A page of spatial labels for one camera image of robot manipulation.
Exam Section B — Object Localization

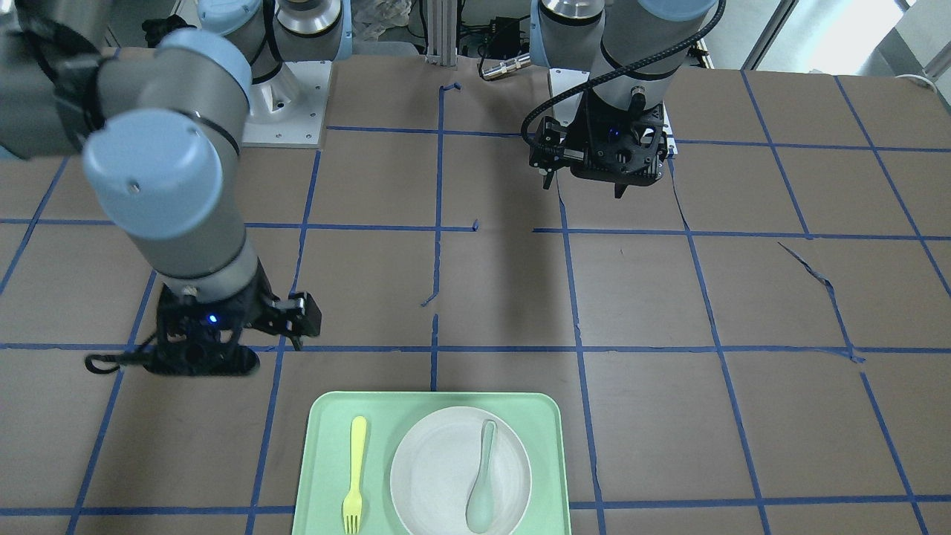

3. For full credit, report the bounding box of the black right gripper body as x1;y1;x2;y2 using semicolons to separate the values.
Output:
145;265;322;376

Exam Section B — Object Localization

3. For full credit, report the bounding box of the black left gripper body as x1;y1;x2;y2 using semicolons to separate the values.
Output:
528;87;668;185

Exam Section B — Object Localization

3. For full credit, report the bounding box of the yellow plastic fork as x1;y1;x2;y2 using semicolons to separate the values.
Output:
342;415;369;534

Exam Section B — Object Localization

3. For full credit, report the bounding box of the white round plate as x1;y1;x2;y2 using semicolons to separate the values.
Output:
389;406;533;534

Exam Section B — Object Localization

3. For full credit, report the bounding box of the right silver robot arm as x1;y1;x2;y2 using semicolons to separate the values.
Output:
2;1;352;377

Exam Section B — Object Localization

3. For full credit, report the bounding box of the mint green serving tray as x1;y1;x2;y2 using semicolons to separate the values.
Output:
292;392;571;534

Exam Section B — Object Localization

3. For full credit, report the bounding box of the pale green plastic spoon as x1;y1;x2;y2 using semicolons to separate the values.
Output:
465;420;497;534

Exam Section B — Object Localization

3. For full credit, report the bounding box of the aluminium frame post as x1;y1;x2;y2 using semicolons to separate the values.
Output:
419;1;461;70

